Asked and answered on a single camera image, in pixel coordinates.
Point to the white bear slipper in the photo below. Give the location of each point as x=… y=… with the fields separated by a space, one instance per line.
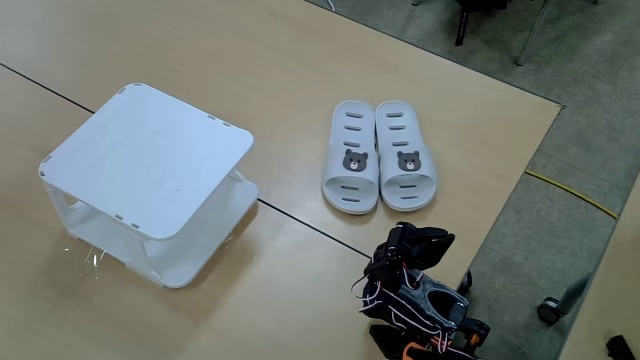
x=350 y=145
x=407 y=145

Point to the black table caster wheel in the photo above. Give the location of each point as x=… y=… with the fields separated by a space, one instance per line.
x=465 y=282

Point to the grey chair base leg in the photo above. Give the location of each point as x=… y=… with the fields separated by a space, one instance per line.
x=575 y=295

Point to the black chair caster wheel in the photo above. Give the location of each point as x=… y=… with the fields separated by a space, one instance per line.
x=549 y=310

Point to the black chair leg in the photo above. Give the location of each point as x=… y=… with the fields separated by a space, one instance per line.
x=462 y=25

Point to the white two-tier plastic box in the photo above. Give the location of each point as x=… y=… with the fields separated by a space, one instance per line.
x=150 y=155

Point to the metal chair leg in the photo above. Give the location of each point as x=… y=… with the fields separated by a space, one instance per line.
x=532 y=32

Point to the small black object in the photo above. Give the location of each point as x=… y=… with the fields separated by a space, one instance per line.
x=620 y=347

